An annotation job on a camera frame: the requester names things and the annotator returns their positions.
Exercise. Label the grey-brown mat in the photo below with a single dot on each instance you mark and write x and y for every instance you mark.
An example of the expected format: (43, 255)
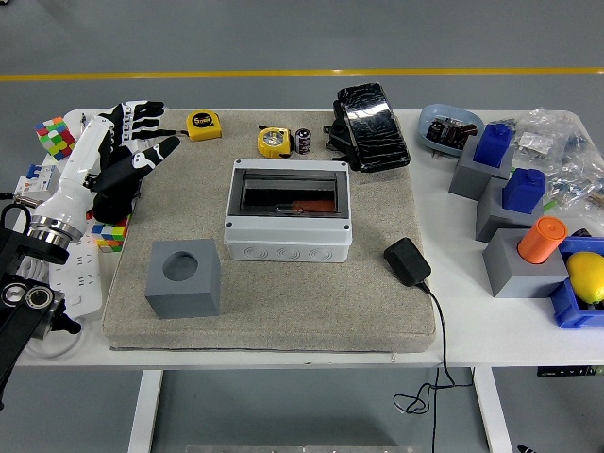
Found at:
(307, 302)

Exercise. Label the small black object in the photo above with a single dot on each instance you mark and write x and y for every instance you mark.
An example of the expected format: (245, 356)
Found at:
(581, 232)

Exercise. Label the clear bags of small parts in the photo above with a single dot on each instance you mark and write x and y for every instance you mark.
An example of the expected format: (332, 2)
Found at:
(566, 160)

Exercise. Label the light blue bowl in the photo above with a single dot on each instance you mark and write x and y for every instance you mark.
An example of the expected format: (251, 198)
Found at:
(434, 113)

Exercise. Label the round yellow tape measure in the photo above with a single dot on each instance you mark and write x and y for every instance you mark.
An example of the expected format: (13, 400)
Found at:
(273, 141)

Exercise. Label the small colourful puzzle cube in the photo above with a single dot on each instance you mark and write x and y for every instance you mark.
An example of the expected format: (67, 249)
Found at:
(109, 233)

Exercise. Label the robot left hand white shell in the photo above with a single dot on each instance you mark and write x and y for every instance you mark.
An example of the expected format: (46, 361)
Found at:
(78, 165)

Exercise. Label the white power strip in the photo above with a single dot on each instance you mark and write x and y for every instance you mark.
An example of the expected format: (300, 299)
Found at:
(80, 283)

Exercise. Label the orange cylinder battery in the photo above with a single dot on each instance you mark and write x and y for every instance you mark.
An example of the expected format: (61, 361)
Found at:
(540, 240)
(313, 206)

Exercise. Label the grey block with round hole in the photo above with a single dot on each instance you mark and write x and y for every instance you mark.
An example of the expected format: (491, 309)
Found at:
(189, 297)

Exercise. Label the shiny black flat device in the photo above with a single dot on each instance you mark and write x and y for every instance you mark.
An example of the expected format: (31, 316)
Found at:
(373, 127)

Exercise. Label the grey block holder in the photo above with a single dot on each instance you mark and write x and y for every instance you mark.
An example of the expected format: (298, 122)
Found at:
(491, 222)
(464, 179)
(514, 280)

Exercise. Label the blue plastic block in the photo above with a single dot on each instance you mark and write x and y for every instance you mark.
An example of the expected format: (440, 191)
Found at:
(521, 191)
(493, 146)

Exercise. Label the yellow lemon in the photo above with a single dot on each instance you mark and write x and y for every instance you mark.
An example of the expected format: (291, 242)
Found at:
(587, 276)

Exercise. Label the grey electrical box with lid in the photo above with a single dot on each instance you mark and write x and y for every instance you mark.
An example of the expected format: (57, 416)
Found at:
(288, 231)

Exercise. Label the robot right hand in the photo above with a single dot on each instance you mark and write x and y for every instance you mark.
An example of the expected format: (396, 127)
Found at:
(525, 449)

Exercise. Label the black cloth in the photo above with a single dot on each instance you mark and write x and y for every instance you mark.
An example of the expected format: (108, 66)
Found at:
(115, 205)

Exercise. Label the white circuit breaker blue switch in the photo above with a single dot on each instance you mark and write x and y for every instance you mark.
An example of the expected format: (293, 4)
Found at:
(33, 186)

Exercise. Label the black plug adapter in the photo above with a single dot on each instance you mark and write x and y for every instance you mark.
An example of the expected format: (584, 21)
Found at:
(406, 262)

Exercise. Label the dark electronic parts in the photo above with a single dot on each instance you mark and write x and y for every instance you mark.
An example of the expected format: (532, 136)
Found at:
(448, 132)

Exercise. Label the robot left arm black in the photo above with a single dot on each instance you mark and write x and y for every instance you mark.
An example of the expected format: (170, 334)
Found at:
(28, 245)

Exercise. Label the blue plastic bin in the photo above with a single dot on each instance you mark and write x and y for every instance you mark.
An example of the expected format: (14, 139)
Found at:
(566, 311)

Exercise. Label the large colourful puzzle cube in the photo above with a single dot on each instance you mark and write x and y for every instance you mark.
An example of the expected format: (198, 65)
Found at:
(56, 139)

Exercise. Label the white table leg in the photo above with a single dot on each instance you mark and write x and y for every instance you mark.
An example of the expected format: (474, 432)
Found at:
(493, 410)
(144, 410)

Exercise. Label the black table control panel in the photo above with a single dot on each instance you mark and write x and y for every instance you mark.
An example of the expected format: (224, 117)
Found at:
(566, 371)

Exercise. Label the small black cylinder battery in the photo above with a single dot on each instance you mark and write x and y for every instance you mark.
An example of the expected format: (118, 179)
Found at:
(303, 141)

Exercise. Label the thin pen-like tool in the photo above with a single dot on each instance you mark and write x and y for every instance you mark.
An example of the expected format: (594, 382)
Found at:
(83, 122)

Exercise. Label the square yellow tape measure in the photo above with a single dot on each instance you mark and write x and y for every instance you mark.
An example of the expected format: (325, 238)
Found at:
(204, 127)

